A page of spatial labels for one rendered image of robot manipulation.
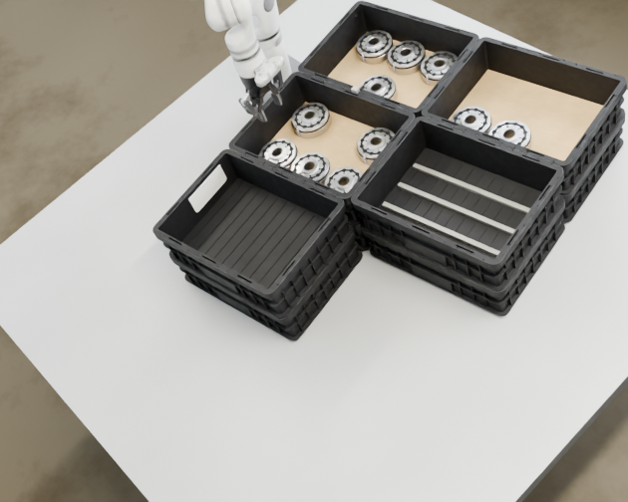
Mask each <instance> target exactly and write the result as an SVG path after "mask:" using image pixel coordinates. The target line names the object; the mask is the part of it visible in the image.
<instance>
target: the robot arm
mask: <svg viewBox="0 0 628 502"><path fill-rule="evenodd" d="M204 7H205V18H206V21H207V24H208V25H209V27H210V28H211V29H212V30H214V31H216V32H221V31H224V30H227V29H229V28H231V29H230V30H229V31H228V32H227V33H226V35H225V43H226V46H227V48H228V50H229V52H230V55H231V57H232V60H233V64H234V67H235V69H236V71H237V73H238V76H239V78H240V80H241V82H242V84H243V85H244V87H245V92H246V95H245V96H244V97H243V98H240V99H239V100H238V101H239V103H240V104H241V105H242V107H243V108H244V109H245V110H246V112H247V113H248V114H250V115H253V116H255V117H257V118H258V119H259V120H260V121H262V122H265V123H266V122H267V117H266V115H265V113H264V111H263V110H262V104H263V103H264V101H263V97H264V96H265V95H266V94H267V93H268V92H269V91H270V92H271V96H272V99H273V101H274V104H275V105H278V106H281V105H282V98H281V96H280V88H283V86H284V84H283V83H284V82H285V81H286V79H287V78H288V77H289V76H290V75H291V74H292V71H291V67H290V63H289V59H288V56H287V52H286V48H285V44H284V41H283V37H282V33H281V30H280V26H279V13H278V8H277V3H276V0H204ZM252 16H253V17H252ZM251 103H252V104H251Z"/></svg>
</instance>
